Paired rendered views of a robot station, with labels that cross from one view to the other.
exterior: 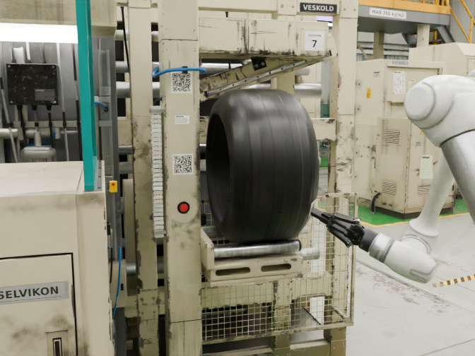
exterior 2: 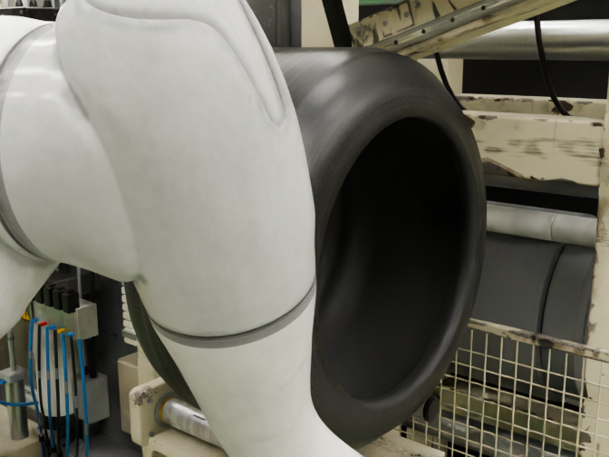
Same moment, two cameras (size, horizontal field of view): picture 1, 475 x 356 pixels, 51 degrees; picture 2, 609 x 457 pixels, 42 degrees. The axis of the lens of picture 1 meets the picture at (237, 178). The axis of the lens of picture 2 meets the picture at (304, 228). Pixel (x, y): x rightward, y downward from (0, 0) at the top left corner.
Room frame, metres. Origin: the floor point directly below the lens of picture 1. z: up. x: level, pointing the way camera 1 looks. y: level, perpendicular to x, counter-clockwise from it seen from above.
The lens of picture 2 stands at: (1.22, -1.05, 1.50)
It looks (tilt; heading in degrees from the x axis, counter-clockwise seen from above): 13 degrees down; 55
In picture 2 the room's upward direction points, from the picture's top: straight up
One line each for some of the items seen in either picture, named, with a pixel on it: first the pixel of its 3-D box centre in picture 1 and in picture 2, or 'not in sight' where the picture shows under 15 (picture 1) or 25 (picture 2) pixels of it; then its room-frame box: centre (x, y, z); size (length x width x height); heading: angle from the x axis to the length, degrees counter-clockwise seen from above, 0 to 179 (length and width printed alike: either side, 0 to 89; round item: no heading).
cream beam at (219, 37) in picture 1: (254, 40); not in sight; (2.24, -0.07, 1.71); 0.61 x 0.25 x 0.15; 105
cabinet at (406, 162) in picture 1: (416, 165); not in sight; (6.38, -2.34, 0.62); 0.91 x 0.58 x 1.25; 117
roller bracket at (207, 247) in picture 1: (200, 241); (223, 380); (1.87, 0.14, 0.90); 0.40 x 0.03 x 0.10; 15
